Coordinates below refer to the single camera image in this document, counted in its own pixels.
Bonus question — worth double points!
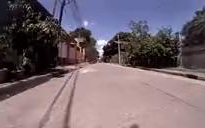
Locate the orange building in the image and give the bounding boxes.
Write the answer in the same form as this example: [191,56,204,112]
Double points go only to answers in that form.
[57,36,88,66]

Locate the raised dirt verge with kerb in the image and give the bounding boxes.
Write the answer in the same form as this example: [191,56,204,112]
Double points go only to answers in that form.
[112,63,205,84]

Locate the overhead wires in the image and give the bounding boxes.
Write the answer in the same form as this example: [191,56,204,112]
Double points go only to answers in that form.
[51,0,168,28]

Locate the trees behind orange building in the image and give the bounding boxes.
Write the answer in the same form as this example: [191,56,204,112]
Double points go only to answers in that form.
[69,27,101,63]

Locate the large tree over wall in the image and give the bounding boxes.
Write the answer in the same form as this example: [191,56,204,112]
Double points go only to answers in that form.
[181,6,205,48]

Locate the thin pale pole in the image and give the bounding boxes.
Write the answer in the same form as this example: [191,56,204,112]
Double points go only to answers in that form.
[175,31,184,68]

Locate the pole with crossbar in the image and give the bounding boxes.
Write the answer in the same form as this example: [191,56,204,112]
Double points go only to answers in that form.
[113,33,128,66]

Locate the grey boundary wall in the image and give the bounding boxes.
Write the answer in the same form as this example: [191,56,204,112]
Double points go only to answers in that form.
[181,43,205,70]

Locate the clump of green trees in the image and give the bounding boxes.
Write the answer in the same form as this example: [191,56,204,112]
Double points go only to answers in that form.
[102,20,181,69]

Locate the pale kerb strip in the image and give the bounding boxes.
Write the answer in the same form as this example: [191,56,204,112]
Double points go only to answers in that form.
[0,65,80,93]

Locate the grey concrete road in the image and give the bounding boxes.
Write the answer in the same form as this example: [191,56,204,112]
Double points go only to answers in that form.
[0,62,205,128]

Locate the dark utility pole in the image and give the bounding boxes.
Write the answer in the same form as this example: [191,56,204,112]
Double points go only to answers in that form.
[57,0,67,32]

